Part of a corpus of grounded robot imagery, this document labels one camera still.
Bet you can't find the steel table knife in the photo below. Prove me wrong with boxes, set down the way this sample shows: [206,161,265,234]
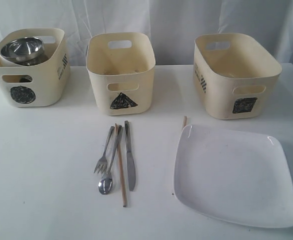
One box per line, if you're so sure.
[124,120,136,192]

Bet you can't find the steel fork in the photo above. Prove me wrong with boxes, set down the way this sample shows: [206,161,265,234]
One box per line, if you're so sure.
[93,125,115,173]

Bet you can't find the steel spoon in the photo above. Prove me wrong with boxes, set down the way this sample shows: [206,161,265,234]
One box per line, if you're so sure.
[98,125,123,195]

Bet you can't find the wooden chopstick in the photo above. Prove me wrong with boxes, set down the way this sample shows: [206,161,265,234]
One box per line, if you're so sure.
[114,122,128,208]
[181,116,188,130]

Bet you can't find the steel bowl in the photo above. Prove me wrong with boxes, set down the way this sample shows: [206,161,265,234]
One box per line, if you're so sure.
[0,37,45,63]

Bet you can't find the white ceramic bowl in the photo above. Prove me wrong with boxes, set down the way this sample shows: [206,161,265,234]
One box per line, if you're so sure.
[0,51,21,67]

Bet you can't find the wooden chopstick under plate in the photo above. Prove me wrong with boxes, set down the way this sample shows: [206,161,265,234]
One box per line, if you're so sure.
[181,116,188,130]

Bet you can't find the cream bin with triangle mark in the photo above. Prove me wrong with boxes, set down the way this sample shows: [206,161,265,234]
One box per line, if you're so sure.
[86,32,156,116]

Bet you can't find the cream bin with square mark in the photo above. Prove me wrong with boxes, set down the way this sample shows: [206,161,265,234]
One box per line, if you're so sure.
[192,33,282,120]

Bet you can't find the cream bin with circle mark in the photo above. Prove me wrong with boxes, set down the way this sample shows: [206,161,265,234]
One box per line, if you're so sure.
[0,28,71,108]

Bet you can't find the white square plate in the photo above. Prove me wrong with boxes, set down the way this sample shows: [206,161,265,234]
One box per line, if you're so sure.
[173,124,293,229]

